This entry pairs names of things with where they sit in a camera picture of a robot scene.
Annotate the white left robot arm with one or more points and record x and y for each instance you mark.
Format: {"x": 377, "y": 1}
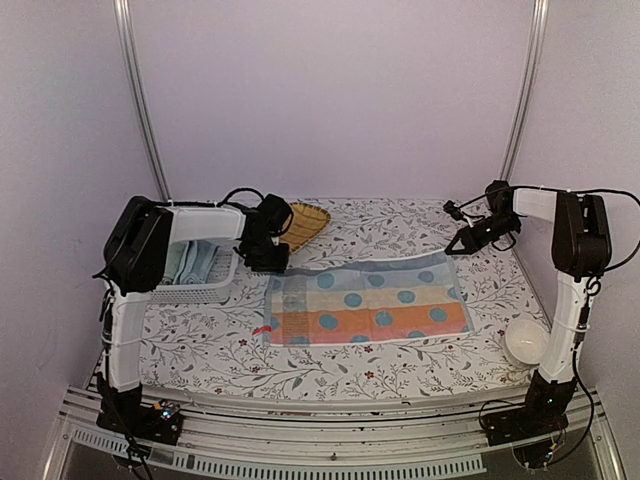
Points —
{"x": 135, "y": 255}

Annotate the white plastic mesh basket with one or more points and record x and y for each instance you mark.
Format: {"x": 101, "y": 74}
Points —
{"x": 216, "y": 289}

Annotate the right aluminium frame post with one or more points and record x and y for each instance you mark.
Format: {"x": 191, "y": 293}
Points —
{"x": 531, "y": 66}

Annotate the white bowl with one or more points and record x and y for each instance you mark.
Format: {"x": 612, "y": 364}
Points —
{"x": 524, "y": 343}

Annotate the aluminium front rail frame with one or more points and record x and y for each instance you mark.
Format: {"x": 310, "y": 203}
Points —
{"x": 417, "y": 438}

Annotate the blue cartoon print towel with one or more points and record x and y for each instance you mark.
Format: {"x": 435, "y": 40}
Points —
{"x": 373, "y": 301}

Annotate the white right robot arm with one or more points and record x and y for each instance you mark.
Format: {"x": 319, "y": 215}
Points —
{"x": 580, "y": 252}

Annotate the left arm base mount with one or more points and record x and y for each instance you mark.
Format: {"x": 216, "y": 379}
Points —
{"x": 124, "y": 413}

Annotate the green rolled towel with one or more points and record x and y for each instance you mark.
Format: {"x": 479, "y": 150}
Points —
{"x": 173, "y": 262}

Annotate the light blue towel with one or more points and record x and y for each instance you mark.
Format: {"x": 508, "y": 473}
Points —
{"x": 197, "y": 263}

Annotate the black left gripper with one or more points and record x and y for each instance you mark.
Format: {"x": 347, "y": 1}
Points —
{"x": 280, "y": 264}

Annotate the aluminium frame post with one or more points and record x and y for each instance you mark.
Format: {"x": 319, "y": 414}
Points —
{"x": 124, "y": 25}
{"x": 531, "y": 66}

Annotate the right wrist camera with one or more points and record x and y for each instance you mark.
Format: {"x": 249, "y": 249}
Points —
{"x": 456, "y": 212}

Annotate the left aluminium frame post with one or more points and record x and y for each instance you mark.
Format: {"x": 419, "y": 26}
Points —
{"x": 124, "y": 25}

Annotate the woven bamboo tray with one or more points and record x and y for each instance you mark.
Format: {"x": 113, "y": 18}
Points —
{"x": 307, "y": 223}

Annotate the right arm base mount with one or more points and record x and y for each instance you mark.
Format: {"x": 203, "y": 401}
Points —
{"x": 543, "y": 412}

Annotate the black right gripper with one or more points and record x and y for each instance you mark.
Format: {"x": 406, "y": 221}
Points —
{"x": 471, "y": 243}

